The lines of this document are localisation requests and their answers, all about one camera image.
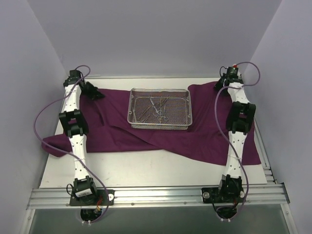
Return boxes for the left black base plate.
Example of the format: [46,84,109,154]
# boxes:
[69,189,115,206]

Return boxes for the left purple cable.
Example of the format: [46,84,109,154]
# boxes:
[33,64,110,223]

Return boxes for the purple cable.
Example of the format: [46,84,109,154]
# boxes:
[33,64,110,223]
[214,62,262,219]

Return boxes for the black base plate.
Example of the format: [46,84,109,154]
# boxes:
[69,189,115,206]
[201,187,245,204]

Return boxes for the metal mesh instrument tray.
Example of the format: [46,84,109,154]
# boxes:
[127,88,193,130]

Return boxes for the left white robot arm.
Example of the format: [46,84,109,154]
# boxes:
[58,69,105,204]

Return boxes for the aluminium front rail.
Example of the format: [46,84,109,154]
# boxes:
[27,183,290,210]

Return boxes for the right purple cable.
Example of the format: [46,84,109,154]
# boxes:
[214,62,262,219]

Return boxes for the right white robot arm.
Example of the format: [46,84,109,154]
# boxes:
[214,64,256,201]

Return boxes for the purple cloth wrap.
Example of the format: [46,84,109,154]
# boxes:
[40,82,261,167]

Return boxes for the silver surgical scissors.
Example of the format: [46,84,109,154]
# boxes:
[149,97,163,117]

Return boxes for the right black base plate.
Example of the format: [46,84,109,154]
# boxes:
[201,187,245,204]

